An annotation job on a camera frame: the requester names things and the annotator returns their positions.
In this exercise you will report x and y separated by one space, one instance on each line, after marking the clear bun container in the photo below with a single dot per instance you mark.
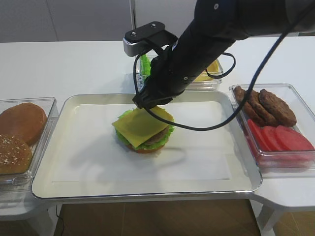
48 104

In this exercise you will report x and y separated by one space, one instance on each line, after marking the middle red tomato slice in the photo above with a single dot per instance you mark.
269 135

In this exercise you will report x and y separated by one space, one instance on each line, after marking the left brown patty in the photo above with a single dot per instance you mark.
240 94

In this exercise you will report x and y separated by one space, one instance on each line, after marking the plain orange bun half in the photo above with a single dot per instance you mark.
26 121

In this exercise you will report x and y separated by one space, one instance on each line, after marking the silver metal tray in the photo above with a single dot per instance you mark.
245 175

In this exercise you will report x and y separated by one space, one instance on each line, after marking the white paper liner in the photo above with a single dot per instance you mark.
90 150

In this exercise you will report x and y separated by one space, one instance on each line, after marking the right brown patty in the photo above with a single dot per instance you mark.
278 108

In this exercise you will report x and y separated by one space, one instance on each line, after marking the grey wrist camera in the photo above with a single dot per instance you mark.
151 36

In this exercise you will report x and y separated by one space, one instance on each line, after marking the red tomato slice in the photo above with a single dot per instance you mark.
291 140
256 131
269 135

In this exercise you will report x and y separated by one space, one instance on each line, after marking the green lettuce in container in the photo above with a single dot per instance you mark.
145 65

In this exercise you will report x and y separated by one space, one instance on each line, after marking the yellow cheese slice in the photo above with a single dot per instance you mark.
140 127

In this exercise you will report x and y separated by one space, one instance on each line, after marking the clear patty tomato container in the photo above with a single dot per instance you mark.
305 125

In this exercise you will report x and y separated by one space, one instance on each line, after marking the right sesame bun top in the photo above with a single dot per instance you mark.
15 155

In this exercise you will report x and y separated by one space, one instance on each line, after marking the left red tomato slice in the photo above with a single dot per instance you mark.
256 131

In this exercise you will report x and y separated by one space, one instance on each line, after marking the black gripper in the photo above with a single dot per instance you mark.
171 72

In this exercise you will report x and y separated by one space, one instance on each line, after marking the bottom bun on tray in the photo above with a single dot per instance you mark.
144 151

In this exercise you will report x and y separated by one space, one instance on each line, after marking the middle brown patty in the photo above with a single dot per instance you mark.
257 113

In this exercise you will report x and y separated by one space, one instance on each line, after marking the yellow cheese stack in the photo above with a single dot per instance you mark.
213 69

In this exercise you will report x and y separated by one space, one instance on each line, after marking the brown patty on burger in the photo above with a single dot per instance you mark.
157 137

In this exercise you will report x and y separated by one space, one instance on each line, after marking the green lettuce on burger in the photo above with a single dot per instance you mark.
123 138

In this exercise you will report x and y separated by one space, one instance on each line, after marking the right red tomato slice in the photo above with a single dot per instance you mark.
291 140

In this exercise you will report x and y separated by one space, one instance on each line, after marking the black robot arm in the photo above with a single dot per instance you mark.
217 24

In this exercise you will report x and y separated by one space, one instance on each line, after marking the clear lettuce cheese container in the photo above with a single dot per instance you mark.
207 85

